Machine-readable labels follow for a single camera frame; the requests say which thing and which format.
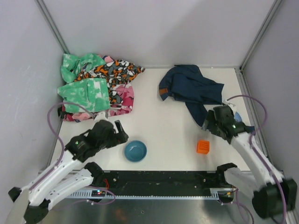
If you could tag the green white tie-dye cloth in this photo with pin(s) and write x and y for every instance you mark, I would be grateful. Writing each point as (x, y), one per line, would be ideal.
(88, 92)

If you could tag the teal ceramic bowl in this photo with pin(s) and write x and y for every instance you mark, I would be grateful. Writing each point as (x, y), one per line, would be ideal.
(135, 151)

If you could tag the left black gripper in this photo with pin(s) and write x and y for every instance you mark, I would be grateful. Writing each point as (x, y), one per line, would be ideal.
(118, 136)

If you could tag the light blue plate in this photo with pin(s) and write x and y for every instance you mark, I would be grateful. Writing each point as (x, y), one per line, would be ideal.
(237, 117)

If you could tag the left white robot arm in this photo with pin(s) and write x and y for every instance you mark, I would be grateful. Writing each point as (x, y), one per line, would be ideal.
(67, 174)

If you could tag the pink patterned cloth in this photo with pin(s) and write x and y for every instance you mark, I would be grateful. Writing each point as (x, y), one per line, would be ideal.
(126, 92)

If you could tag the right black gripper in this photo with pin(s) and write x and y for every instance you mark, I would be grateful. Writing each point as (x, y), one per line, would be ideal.
(210, 122)

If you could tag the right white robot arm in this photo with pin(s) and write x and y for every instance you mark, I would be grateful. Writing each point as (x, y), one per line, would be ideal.
(270, 192)

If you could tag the navy blue denim jeans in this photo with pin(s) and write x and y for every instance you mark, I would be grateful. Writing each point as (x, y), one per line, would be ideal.
(186, 83)

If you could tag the orange black patterned cloth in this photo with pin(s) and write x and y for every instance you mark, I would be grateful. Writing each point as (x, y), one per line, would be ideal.
(115, 73)

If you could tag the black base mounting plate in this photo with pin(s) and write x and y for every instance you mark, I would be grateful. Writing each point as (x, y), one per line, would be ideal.
(162, 183)

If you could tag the orange plastic cube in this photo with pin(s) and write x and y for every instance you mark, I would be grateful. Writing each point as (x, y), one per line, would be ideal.
(203, 147)

